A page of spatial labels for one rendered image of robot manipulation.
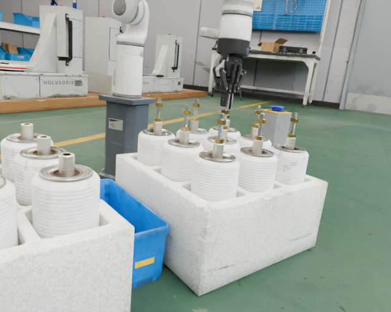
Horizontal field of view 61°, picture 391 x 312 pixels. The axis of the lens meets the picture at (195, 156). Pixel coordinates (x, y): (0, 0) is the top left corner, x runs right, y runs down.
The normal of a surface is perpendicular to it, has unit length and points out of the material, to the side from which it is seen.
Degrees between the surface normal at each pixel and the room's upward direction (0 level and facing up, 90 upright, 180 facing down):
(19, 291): 90
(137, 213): 88
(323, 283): 0
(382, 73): 90
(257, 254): 90
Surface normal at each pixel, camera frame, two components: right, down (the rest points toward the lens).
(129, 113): 0.30, 0.28
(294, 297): 0.10, -0.96
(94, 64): -0.43, 0.19
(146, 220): -0.79, 0.05
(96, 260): 0.62, 0.26
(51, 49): 0.90, 0.20
